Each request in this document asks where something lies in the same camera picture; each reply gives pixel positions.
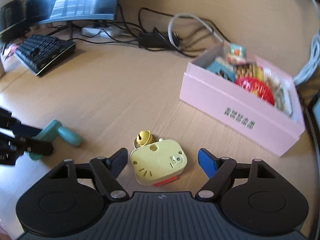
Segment teal hand crank toy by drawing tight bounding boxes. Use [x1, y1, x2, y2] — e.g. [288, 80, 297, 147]
[32, 120, 82, 147]

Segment gold bell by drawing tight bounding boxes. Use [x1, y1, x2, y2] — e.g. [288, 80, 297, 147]
[135, 130, 153, 148]

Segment pink cardboard box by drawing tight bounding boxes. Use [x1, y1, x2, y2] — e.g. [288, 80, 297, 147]
[180, 43, 305, 156]

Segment black keyboard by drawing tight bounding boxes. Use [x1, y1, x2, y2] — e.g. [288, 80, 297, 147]
[15, 34, 76, 76]

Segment red round toy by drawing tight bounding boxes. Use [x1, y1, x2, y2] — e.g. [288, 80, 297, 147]
[234, 77, 274, 106]

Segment white power strip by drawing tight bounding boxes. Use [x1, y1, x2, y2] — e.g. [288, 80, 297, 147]
[81, 26, 121, 38]

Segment black power adapter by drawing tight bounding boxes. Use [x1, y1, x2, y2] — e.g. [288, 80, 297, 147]
[137, 31, 172, 49]

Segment black tangled cables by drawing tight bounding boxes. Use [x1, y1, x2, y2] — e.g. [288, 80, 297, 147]
[44, 3, 231, 58]

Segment white coiled cable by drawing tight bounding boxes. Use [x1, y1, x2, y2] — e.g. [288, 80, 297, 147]
[292, 0, 320, 87]

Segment grey looped cable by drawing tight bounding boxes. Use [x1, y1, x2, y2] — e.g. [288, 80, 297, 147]
[167, 12, 225, 48]

